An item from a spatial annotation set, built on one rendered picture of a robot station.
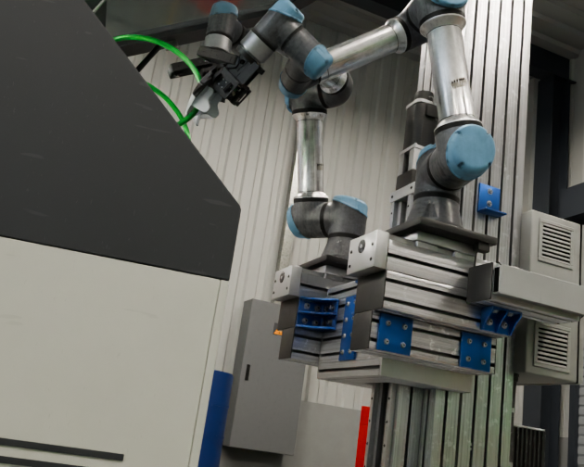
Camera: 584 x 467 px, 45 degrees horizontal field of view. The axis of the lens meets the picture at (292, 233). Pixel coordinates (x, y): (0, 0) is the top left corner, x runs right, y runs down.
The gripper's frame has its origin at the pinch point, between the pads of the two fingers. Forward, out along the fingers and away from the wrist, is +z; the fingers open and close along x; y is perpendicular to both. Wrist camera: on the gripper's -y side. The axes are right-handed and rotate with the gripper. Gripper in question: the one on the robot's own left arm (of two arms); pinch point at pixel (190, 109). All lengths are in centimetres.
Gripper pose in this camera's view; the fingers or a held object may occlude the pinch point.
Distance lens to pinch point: 179.0
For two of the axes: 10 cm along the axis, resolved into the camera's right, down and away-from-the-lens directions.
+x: 3.6, 0.9, 9.3
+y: 6.3, 7.1, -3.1
